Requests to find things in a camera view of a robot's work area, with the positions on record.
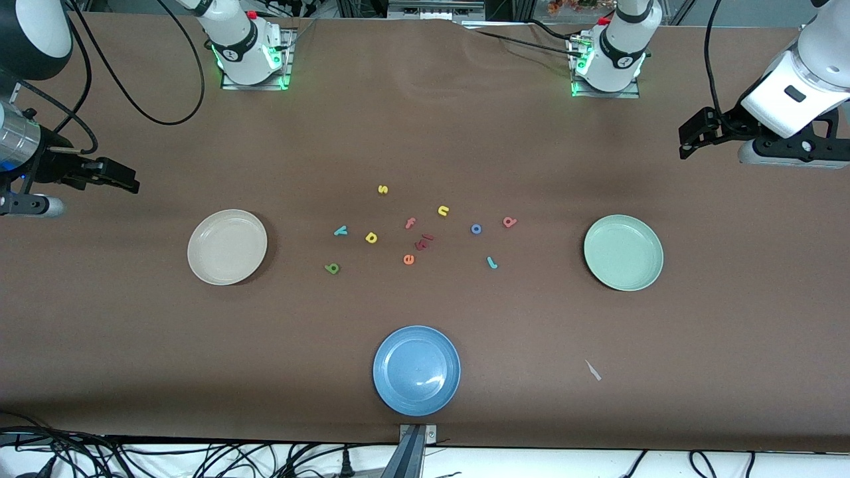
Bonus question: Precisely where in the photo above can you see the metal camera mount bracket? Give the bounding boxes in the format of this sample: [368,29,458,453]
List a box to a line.
[381,424,439,478]

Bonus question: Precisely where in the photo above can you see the orange dried flowers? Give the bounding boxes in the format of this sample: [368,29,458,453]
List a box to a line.
[548,0,615,15]

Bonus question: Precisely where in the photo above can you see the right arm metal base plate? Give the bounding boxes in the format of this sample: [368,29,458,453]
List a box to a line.
[220,27,297,91]

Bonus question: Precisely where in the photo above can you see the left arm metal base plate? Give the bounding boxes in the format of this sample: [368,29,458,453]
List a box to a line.
[570,33,642,100]

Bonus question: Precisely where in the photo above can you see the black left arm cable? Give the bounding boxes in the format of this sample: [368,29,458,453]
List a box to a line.
[703,0,728,123]

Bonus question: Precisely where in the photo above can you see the blue plate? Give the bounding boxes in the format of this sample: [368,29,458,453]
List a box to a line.
[373,325,462,418]

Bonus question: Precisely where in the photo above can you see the light green plate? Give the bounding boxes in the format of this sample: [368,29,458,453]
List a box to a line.
[583,214,665,292]

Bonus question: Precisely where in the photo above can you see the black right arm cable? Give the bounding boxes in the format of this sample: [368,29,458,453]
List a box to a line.
[13,0,207,155]

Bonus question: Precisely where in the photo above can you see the black floor cable loop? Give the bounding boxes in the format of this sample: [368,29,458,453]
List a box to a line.
[687,450,719,478]

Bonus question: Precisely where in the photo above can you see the beige brown plate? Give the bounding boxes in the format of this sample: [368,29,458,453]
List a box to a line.
[187,209,268,286]

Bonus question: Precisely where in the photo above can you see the tangled black floor cables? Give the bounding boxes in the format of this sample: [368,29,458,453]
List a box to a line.
[0,412,399,478]

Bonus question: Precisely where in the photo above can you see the grey metal frame bar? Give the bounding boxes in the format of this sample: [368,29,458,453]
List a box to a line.
[387,0,487,21]

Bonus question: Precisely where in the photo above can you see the brown table cover sheet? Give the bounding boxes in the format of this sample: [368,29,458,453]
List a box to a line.
[0,12,850,453]

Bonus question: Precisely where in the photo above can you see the black cable on table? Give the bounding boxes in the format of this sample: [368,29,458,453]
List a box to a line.
[528,19,577,42]
[475,30,577,54]

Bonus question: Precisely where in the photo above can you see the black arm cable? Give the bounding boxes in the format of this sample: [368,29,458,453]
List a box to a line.
[703,0,728,123]
[13,0,207,155]

